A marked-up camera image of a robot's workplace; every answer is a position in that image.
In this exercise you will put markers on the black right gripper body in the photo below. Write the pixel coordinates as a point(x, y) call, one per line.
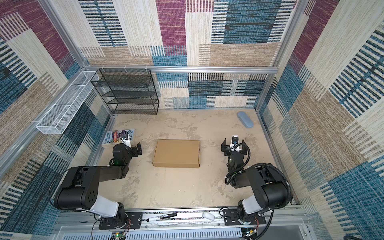
point(226, 149)

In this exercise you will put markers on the black white marker pen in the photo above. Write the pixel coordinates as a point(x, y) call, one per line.
point(157, 218)

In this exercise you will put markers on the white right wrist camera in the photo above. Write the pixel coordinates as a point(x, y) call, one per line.
point(234, 146)

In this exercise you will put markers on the black wire shelf rack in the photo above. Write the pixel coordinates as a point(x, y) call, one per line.
point(127, 91)

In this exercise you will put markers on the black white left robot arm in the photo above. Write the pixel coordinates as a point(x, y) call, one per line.
point(79, 191)

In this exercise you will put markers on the brown cardboard box sheet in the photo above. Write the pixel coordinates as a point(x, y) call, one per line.
point(177, 154)

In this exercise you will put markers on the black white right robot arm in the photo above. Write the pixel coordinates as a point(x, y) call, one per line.
point(271, 190)

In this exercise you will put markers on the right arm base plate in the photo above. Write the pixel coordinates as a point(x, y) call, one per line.
point(232, 218)

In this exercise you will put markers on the small white plastic piece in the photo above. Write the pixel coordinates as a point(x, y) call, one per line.
point(208, 216)

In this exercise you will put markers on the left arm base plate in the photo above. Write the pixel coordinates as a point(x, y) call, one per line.
point(130, 220)

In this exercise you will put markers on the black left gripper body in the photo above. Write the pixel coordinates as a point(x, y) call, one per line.
point(133, 152)

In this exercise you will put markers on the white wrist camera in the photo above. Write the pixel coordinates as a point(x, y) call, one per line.
point(234, 146)
point(126, 140)

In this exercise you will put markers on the white wire mesh basket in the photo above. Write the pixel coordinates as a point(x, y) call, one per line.
point(59, 116)

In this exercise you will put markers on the colourful paperback book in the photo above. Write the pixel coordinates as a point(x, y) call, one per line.
point(114, 137)

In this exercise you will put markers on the blue-grey glasses case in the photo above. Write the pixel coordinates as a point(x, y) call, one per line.
point(245, 119)

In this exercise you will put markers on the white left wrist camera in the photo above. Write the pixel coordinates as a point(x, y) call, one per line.
point(126, 140)

